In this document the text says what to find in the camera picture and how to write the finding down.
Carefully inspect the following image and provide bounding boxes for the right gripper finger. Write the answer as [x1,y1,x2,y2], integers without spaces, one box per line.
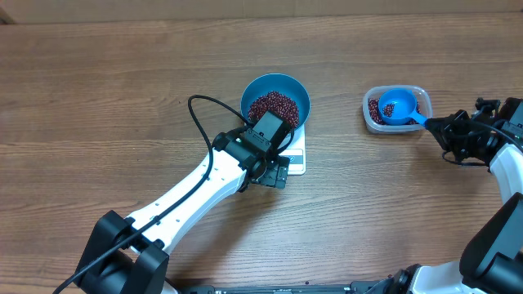
[424,114,457,129]
[427,122,450,151]

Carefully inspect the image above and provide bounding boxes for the blue plastic measuring scoop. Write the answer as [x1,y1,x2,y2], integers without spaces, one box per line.
[378,88,427,127]

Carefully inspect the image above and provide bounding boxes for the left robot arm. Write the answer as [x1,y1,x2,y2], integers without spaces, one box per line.
[74,112,293,294]

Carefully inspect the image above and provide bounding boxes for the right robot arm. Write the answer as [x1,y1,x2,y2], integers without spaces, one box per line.
[360,97,522,294]

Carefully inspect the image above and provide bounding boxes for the white digital kitchen scale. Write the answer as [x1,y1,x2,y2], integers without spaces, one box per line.
[279,125,306,176]

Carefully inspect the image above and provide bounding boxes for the red beans in bowl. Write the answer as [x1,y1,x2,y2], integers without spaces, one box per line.
[248,91,299,128]

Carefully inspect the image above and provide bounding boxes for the teal metal bowl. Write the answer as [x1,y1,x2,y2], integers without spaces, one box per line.
[240,73,311,130]

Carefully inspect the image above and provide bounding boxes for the red beans in scoop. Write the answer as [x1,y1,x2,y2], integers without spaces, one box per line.
[382,104,395,118]

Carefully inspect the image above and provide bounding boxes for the clear plastic food container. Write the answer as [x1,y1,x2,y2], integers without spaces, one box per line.
[362,85,433,134]

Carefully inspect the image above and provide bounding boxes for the red adzuki beans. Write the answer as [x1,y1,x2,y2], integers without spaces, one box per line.
[367,97,422,126]

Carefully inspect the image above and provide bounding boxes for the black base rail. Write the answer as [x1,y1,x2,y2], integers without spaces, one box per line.
[178,278,410,294]

